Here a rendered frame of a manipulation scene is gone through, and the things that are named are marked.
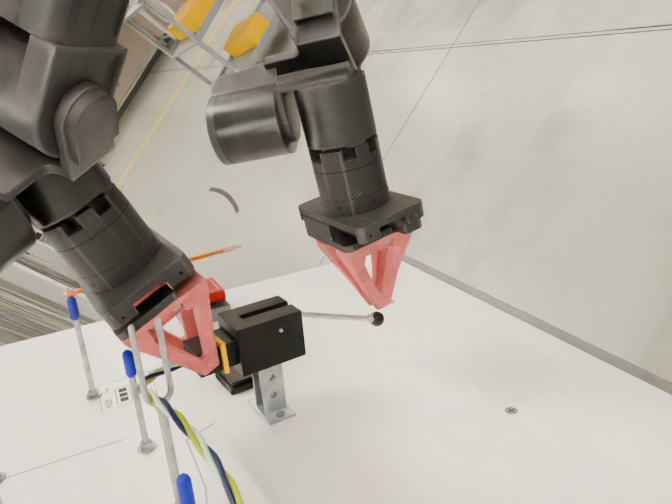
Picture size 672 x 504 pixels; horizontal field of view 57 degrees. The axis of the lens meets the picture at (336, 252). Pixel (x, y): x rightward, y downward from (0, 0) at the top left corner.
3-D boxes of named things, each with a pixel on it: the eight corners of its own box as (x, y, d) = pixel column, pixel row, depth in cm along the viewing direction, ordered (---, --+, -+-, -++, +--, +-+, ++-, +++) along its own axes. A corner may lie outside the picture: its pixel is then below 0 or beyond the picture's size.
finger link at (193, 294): (185, 413, 44) (102, 321, 39) (157, 374, 50) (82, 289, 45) (259, 350, 46) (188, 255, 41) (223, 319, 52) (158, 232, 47)
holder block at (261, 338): (306, 354, 51) (301, 310, 49) (243, 377, 48) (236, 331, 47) (283, 336, 54) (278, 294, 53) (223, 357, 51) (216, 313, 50)
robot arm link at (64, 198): (67, 93, 38) (26, 109, 41) (-25, 158, 34) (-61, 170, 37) (136, 184, 41) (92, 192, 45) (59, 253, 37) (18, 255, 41)
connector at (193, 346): (255, 357, 49) (252, 334, 48) (198, 379, 46) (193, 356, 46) (239, 344, 51) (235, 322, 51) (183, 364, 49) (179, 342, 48)
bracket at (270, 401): (296, 415, 51) (290, 362, 50) (270, 426, 50) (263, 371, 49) (272, 391, 55) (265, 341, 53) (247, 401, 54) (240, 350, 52)
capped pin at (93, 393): (105, 394, 57) (80, 286, 54) (91, 402, 56) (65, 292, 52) (96, 389, 58) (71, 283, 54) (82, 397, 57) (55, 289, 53)
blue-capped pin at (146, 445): (159, 448, 49) (139, 350, 46) (140, 456, 48) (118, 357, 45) (153, 439, 50) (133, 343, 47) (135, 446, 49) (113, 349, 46)
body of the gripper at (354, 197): (362, 251, 47) (341, 159, 44) (300, 224, 56) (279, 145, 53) (428, 220, 50) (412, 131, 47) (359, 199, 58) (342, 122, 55)
